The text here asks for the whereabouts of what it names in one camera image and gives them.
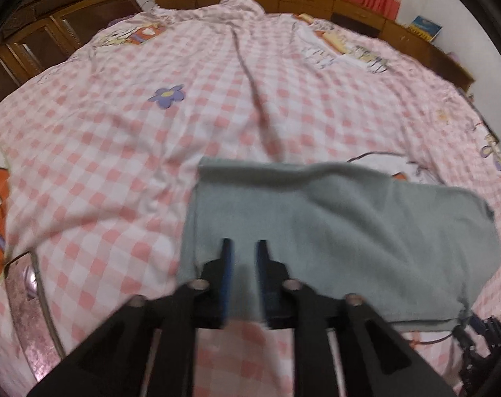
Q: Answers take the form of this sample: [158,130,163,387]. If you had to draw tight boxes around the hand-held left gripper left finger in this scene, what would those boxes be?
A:
[27,238,235,397]

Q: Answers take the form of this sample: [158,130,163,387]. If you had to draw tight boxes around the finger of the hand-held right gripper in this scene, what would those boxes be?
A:
[467,314,489,335]

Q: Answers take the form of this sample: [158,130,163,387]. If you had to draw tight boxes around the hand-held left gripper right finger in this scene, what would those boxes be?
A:
[255,239,456,397]

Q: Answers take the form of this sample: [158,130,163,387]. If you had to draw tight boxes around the grey pants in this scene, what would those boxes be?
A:
[177,157,501,334]

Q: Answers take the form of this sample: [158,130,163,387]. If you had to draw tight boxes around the pink checkered cartoon blanket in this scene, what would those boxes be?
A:
[0,0,501,397]

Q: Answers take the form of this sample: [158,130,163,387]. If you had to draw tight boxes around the brown wooden headboard cabinet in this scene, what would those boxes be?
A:
[153,0,477,92]

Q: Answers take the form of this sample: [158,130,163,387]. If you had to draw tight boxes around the blue book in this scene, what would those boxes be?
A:
[408,15,443,43]

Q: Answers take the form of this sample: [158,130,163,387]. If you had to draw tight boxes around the brown wooden wardrobe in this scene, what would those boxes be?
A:
[0,0,144,114]

